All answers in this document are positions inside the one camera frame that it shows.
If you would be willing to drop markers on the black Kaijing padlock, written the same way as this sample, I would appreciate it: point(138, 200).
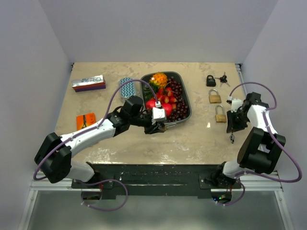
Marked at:
point(210, 81)

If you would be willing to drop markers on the orange razor package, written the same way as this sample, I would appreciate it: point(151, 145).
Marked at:
point(83, 121)

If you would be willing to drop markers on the small brass padlock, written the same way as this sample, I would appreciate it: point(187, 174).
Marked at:
point(169, 126)

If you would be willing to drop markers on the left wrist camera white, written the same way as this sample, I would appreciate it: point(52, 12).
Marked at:
point(158, 113)

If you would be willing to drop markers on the grey fruit tray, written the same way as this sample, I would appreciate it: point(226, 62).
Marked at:
point(147, 94)

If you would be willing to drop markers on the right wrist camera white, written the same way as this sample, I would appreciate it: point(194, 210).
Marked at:
point(235, 103)

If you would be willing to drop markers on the large brass padlock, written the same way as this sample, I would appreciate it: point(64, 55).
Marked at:
point(214, 97)

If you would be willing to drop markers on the left red apple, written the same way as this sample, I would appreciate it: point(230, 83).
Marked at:
point(150, 104)

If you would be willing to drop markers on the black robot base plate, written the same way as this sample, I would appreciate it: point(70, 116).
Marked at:
point(158, 180)

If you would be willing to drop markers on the aluminium frame rail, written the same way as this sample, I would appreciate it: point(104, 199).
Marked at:
point(45, 185)

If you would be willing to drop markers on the black head keys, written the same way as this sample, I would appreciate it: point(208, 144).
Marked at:
point(223, 80)

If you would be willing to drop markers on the red apple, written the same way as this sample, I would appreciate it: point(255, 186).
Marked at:
point(168, 109)
point(150, 104)

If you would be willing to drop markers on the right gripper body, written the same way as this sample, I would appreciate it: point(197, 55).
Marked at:
point(237, 120)

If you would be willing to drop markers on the right red apple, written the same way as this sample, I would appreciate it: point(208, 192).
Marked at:
point(168, 109)

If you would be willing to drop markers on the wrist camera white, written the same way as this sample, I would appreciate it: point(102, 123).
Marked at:
point(235, 103)
point(158, 113)

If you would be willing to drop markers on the strawberry pile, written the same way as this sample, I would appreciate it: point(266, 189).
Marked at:
point(168, 96)

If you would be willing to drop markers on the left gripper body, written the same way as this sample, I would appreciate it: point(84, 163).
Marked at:
point(148, 130)

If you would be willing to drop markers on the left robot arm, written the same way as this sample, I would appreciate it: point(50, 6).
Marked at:
point(55, 156)

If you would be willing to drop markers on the purple grape bunch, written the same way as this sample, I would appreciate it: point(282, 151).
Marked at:
point(182, 110)

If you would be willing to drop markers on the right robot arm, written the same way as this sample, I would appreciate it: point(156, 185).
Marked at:
point(259, 153)

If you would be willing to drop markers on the purple white toothpaste box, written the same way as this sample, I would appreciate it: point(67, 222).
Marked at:
point(89, 84)

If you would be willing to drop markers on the orange pineapple toy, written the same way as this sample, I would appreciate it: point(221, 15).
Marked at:
point(158, 80)

